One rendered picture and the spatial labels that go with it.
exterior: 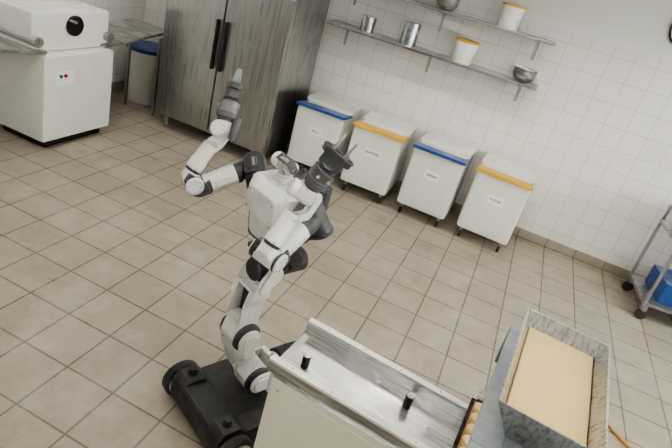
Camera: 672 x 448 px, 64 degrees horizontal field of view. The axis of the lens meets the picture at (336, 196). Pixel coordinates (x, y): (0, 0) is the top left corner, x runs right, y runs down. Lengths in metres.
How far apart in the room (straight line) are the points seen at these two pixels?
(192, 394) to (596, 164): 4.40
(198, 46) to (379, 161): 2.19
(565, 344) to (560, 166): 3.91
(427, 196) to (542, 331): 3.46
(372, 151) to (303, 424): 3.69
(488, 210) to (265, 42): 2.69
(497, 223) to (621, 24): 2.10
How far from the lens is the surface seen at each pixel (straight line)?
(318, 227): 2.08
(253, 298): 2.40
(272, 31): 5.39
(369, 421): 2.00
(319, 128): 5.59
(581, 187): 5.93
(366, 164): 5.49
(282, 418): 2.20
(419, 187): 5.40
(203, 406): 2.84
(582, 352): 2.11
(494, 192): 5.29
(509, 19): 5.42
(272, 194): 2.16
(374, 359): 2.22
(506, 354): 2.05
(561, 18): 5.67
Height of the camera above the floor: 2.30
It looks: 25 degrees down
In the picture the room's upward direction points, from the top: 16 degrees clockwise
